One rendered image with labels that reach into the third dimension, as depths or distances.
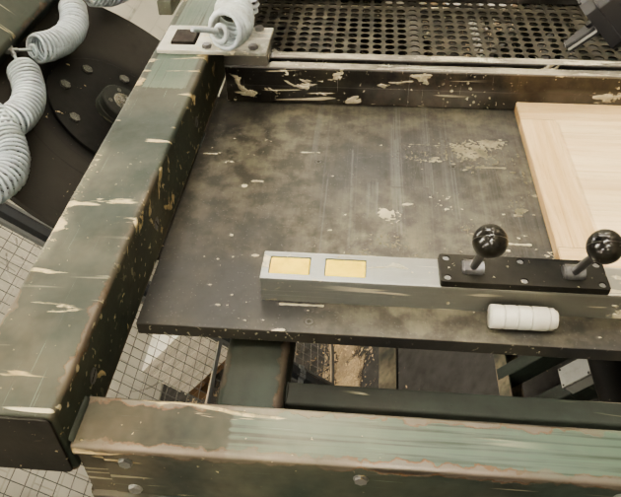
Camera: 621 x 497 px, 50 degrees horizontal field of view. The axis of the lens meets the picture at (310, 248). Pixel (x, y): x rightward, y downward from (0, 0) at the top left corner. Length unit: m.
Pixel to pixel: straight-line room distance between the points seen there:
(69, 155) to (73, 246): 0.68
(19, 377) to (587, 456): 0.54
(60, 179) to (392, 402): 0.87
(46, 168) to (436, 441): 1.01
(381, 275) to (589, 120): 0.54
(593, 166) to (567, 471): 0.57
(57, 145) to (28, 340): 0.82
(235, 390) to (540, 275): 0.39
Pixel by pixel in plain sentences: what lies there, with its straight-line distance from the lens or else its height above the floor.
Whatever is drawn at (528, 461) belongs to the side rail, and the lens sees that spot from 0.68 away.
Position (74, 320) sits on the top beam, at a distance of 0.73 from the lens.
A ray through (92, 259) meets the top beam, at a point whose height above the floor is 1.82.
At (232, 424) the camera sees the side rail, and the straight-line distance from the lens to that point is 0.68.
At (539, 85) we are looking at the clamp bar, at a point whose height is 1.32.
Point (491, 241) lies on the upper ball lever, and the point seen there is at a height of 1.51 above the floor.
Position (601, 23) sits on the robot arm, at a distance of 1.39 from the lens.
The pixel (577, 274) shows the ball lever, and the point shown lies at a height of 1.36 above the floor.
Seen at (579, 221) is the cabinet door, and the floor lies 1.30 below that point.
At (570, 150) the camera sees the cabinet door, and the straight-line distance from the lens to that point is 1.14.
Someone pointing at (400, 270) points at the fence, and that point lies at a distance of 0.83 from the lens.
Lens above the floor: 1.91
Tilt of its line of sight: 22 degrees down
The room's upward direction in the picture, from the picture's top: 57 degrees counter-clockwise
